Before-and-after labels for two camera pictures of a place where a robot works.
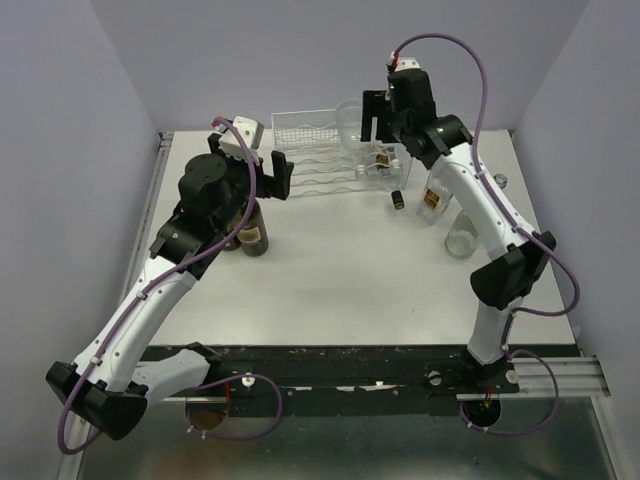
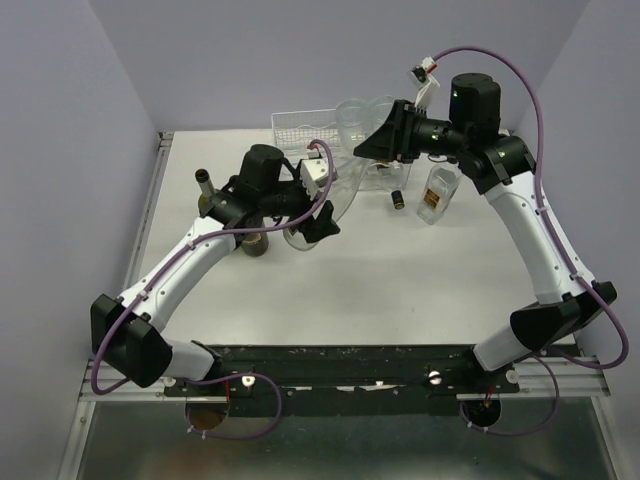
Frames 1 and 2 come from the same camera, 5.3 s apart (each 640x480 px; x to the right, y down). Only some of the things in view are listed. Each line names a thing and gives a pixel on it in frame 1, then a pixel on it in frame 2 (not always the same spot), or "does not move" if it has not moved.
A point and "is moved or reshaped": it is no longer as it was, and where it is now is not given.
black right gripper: [375, 103] → [392, 141]
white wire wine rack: [329, 164] does not move
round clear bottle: [365, 178] → [352, 118]
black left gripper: [282, 174] → [306, 201]
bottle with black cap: [398, 199] does not move
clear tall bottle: [462, 239] → [348, 171]
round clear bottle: [348, 118] is moved or reshaped
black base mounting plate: [355, 380] does not move
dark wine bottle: [253, 236] does not move
